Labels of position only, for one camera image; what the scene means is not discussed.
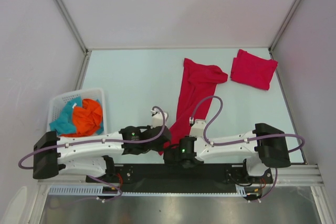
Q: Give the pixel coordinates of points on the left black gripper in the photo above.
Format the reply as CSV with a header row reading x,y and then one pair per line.
x,y
157,148

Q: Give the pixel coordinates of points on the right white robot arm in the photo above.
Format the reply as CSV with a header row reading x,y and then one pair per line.
x,y
262,148

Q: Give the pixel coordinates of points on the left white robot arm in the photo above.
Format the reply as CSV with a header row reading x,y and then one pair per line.
x,y
94,155

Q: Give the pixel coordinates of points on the orange t shirt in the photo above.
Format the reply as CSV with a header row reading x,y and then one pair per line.
x,y
88,119

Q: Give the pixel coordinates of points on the teal t shirt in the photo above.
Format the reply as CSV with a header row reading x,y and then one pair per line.
x,y
64,123

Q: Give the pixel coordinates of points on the white plastic laundry basket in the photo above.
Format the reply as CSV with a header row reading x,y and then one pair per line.
x,y
57,104

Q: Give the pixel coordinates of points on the folded magenta t shirt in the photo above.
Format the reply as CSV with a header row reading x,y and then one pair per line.
x,y
252,70

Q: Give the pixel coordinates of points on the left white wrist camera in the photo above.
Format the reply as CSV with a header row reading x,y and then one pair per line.
x,y
157,118

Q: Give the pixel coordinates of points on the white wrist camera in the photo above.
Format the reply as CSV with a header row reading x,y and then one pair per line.
x,y
157,118
197,127

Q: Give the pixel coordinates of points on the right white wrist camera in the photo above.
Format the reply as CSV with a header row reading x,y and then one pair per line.
x,y
197,127

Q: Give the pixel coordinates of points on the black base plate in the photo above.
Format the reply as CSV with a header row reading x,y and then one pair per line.
x,y
202,178

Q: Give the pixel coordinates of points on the grey slotted cable duct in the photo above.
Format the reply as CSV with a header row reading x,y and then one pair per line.
x,y
109,192

